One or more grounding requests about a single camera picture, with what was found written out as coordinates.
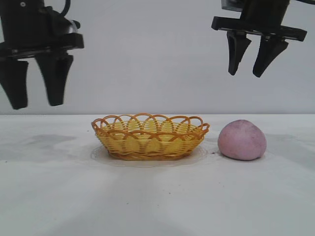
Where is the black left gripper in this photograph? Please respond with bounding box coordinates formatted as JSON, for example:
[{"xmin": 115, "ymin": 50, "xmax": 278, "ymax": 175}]
[{"xmin": 0, "ymin": 0, "xmax": 84, "ymax": 110}]

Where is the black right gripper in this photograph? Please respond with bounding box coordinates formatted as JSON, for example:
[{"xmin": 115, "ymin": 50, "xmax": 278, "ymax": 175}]
[{"xmin": 211, "ymin": 0, "xmax": 308, "ymax": 78}]

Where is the yellow woven wicker basket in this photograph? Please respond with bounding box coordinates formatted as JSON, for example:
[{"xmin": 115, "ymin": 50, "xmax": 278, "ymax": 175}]
[{"xmin": 91, "ymin": 113, "xmax": 211, "ymax": 162}]

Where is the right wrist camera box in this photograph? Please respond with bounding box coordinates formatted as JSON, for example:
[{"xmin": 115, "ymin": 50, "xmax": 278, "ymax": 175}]
[{"xmin": 220, "ymin": 0, "xmax": 244, "ymax": 12}]

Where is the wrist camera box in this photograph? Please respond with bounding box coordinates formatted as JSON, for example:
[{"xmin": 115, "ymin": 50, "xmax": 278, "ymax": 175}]
[
  {"xmin": 49, "ymin": 6, "xmax": 81, "ymax": 36},
  {"xmin": 220, "ymin": 0, "xmax": 244, "ymax": 12}
]

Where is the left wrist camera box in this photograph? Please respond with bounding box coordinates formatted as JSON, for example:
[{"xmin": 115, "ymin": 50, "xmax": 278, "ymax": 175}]
[{"xmin": 49, "ymin": 6, "xmax": 81, "ymax": 36}]

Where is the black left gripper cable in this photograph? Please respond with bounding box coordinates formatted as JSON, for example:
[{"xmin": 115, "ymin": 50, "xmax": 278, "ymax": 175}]
[{"xmin": 60, "ymin": 0, "xmax": 72, "ymax": 18}]

